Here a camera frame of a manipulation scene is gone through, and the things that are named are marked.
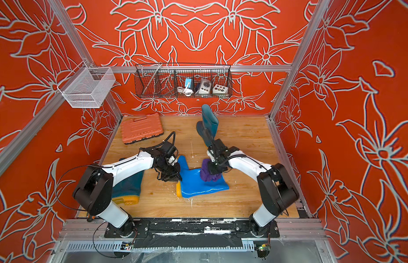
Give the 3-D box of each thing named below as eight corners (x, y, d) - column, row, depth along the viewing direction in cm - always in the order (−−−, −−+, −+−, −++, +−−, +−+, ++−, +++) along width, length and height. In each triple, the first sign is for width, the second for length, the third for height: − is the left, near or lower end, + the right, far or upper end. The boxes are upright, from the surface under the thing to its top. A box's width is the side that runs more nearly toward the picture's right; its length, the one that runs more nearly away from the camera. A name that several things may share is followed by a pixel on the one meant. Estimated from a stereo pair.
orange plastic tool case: (124, 145, 105) (121, 141, 101) (124, 122, 118) (121, 117, 114) (164, 136, 110) (162, 131, 106) (159, 114, 123) (158, 109, 119)
